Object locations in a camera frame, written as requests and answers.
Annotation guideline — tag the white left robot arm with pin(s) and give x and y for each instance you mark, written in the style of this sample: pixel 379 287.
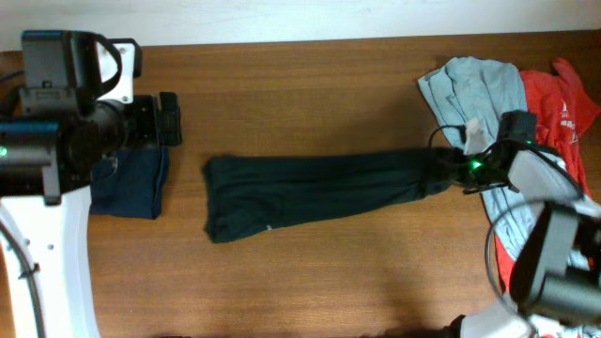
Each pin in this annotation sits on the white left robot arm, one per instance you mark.
pixel 49 283

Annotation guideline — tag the light blue shirt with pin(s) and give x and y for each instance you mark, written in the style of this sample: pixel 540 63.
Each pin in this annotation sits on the light blue shirt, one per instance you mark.
pixel 460 91

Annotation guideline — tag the folded navy blue shirt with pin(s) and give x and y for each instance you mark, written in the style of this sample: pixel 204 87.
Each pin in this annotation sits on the folded navy blue shirt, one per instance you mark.
pixel 130 184

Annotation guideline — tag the red shirt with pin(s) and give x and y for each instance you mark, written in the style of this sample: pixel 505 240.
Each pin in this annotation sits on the red shirt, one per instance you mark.
pixel 563 113

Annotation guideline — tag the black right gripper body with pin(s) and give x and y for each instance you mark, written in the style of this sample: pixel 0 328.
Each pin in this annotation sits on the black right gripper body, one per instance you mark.
pixel 474 169

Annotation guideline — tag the dark green shirt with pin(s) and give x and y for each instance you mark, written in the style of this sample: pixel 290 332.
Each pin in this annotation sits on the dark green shirt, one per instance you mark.
pixel 249 195

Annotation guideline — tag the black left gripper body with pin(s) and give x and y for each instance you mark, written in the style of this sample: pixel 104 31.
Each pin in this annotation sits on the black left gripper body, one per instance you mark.
pixel 137 127

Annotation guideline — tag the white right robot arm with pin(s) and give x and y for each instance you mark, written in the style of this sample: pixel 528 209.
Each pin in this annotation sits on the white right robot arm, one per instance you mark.
pixel 555 282

